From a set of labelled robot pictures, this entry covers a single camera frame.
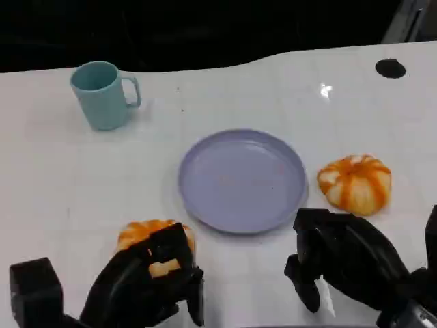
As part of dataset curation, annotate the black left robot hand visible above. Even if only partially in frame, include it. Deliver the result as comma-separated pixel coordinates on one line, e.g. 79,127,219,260
79,222,206,328

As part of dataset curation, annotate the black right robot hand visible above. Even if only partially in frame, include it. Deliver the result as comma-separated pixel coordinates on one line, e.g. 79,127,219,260
284,208,411,314

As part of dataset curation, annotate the orange white toy bread roll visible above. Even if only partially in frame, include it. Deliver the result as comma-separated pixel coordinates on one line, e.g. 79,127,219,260
317,154,393,217
117,219,197,279

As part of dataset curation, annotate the lilac plate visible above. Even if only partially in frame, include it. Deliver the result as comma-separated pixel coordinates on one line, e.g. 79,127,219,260
178,128,310,236

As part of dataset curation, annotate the pale green mug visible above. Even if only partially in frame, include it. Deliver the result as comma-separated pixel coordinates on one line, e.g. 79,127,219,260
70,60,143,132

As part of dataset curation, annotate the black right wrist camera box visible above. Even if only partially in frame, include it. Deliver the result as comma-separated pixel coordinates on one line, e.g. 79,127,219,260
425,204,437,271

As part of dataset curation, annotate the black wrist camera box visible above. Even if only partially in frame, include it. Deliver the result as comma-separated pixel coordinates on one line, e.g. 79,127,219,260
9,256,64,328
425,204,437,271

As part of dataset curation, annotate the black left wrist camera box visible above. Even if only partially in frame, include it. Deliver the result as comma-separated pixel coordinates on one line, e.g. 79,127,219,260
9,256,64,328

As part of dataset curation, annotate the black table cable grommet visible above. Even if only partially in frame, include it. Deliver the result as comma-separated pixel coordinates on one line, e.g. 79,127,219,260
374,58,408,80

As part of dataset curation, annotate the grey metal frame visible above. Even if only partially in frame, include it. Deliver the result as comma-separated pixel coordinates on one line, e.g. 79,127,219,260
381,0,429,44

